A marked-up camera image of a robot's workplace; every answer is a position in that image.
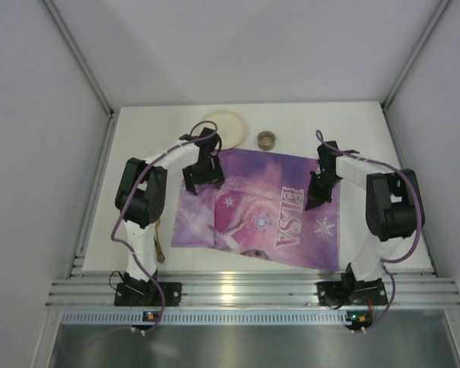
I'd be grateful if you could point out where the purple Elsa placemat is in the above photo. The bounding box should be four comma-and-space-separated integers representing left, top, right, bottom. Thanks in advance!
172, 149, 340, 271

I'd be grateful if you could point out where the cream round plate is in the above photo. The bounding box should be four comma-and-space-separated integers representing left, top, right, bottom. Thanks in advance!
202, 110, 248, 150

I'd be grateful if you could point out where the speckled ceramic cup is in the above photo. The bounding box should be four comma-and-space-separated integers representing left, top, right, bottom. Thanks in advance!
257, 130, 276, 151

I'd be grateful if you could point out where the iridescent fork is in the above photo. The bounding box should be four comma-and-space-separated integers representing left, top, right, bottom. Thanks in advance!
154, 220, 165, 264

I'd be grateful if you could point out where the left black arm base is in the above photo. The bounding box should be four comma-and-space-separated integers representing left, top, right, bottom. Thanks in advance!
113, 281, 182, 307

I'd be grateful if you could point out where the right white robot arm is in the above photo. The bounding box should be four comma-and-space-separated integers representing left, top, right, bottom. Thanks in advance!
212, 141, 425, 294

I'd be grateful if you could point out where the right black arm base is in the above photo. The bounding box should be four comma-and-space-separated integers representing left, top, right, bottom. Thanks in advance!
316, 274, 388, 310

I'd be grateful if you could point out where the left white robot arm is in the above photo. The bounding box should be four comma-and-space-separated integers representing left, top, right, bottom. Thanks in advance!
110, 128, 225, 282

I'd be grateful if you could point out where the aluminium front rail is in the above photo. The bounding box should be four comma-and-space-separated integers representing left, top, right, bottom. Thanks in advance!
46, 271, 460, 310

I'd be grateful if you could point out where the left aluminium frame post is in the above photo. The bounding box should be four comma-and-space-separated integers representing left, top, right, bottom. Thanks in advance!
41, 0, 118, 118

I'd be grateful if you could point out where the aluminium frame post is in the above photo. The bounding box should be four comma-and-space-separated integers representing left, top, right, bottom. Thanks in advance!
379, 0, 454, 110
41, 0, 118, 118

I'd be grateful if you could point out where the perforated cable duct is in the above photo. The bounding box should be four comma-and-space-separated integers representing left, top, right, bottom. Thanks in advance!
61, 309, 371, 326

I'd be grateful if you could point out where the right aluminium frame post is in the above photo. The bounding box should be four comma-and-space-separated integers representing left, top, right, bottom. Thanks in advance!
379, 0, 454, 110

